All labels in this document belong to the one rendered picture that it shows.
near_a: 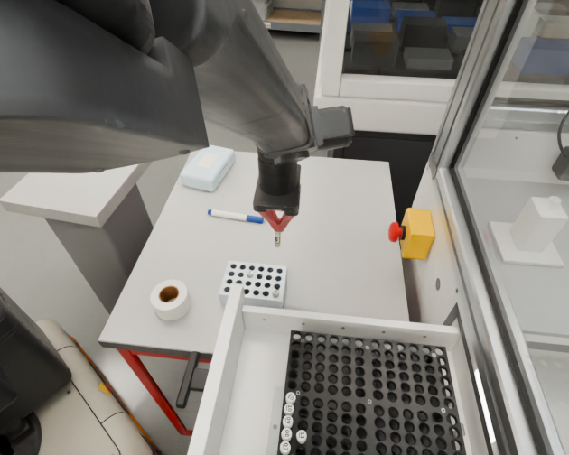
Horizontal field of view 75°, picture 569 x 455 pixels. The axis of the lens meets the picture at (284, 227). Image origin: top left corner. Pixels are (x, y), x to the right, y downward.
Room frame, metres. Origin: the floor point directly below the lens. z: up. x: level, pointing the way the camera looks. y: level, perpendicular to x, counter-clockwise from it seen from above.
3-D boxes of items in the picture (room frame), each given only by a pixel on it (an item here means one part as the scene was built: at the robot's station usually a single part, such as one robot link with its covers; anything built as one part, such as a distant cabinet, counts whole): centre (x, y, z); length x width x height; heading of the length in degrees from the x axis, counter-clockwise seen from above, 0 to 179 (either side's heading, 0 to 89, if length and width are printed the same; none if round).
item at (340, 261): (0.59, 0.02, 0.38); 0.62 x 0.58 x 0.76; 173
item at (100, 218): (0.81, 0.57, 0.38); 0.30 x 0.30 x 0.76; 78
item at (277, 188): (0.43, 0.01, 1.06); 0.10 x 0.07 x 0.07; 175
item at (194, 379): (0.19, 0.12, 0.91); 0.07 x 0.04 x 0.01; 173
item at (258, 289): (0.43, 0.06, 0.78); 0.12 x 0.08 x 0.04; 83
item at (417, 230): (0.48, -0.25, 0.88); 0.07 x 0.05 x 0.07; 173
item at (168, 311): (0.39, 0.22, 0.78); 0.07 x 0.07 x 0.04
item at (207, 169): (0.81, 0.21, 0.78); 0.15 x 0.10 x 0.04; 161
